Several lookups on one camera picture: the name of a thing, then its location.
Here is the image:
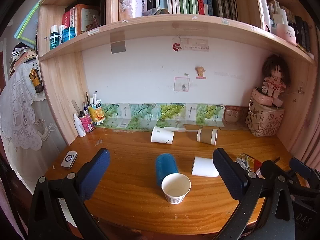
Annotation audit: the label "bundle of pens and ruler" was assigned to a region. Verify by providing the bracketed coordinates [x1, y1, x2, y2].
[71, 91, 102, 117]

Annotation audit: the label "colourful snack packet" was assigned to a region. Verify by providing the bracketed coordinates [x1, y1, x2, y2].
[236, 152, 263, 178]

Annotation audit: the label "pink round box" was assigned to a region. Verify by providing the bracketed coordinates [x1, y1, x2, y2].
[251, 87, 283, 108]

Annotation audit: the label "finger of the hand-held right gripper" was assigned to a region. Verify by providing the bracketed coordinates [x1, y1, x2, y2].
[260, 158, 291, 181]
[289, 157, 320, 188]

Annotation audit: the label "pink jar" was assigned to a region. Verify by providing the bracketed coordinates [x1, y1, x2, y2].
[276, 23, 297, 46]

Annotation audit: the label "pale paper note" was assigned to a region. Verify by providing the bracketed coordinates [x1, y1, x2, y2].
[179, 37, 209, 52]

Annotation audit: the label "white paper cup with print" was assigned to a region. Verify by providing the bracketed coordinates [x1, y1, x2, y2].
[151, 126, 175, 145]

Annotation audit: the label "red and orange books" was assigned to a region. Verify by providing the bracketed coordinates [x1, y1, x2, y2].
[62, 0, 105, 36]

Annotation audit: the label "pink pen holder can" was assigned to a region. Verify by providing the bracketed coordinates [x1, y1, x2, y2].
[78, 114, 95, 133]

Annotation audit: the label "green and white bottle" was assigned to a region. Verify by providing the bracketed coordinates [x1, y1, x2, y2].
[49, 25, 60, 50]

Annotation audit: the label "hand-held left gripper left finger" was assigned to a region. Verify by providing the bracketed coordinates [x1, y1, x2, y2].
[27, 148, 111, 240]

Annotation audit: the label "blue jar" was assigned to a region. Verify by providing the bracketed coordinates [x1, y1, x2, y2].
[62, 27, 76, 43]

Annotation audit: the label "white cup with grey pattern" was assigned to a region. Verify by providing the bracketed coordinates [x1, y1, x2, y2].
[161, 173, 191, 204]

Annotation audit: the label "brown-haired rag doll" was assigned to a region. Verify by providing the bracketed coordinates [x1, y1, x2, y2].
[261, 54, 291, 99]

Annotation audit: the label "small white round-button device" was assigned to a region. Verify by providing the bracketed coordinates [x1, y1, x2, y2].
[61, 151, 78, 168]

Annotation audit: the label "wooden bookshelf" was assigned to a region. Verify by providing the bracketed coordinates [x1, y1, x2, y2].
[36, 0, 320, 157]

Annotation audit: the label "brown paper cup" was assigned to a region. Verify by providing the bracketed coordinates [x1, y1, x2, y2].
[197, 128, 218, 146]

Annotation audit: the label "blue cup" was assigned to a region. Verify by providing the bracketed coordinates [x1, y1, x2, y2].
[155, 153, 179, 187]

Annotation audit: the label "plain white paper cup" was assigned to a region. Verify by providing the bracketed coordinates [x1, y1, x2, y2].
[191, 156, 220, 178]

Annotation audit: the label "orange cartoon sticker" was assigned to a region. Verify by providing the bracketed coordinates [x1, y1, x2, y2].
[195, 66, 207, 80]

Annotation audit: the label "green edged folder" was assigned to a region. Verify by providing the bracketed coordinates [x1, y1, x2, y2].
[14, 1, 42, 49]

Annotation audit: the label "white lace cloth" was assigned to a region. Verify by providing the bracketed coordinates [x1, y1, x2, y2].
[0, 62, 58, 151]

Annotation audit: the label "stack of papers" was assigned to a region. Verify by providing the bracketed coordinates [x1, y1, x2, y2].
[9, 42, 38, 77]

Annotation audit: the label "dark books and white bottles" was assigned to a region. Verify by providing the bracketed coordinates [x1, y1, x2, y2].
[259, 0, 312, 53]

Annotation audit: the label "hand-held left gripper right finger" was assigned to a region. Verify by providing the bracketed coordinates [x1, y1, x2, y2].
[212, 147, 296, 240]

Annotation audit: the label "row of leaf print cards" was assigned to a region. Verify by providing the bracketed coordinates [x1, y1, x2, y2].
[96, 102, 225, 132]

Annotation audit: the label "grey tape patch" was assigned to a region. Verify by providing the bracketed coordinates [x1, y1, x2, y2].
[110, 31, 126, 54]

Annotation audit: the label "white squeeze bottle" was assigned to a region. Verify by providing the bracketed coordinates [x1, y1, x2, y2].
[73, 113, 87, 137]

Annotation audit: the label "beige printed bag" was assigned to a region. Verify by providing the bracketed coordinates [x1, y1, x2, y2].
[245, 97, 285, 137]

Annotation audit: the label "pink framed note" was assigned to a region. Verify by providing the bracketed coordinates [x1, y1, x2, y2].
[174, 77, 190, 92]

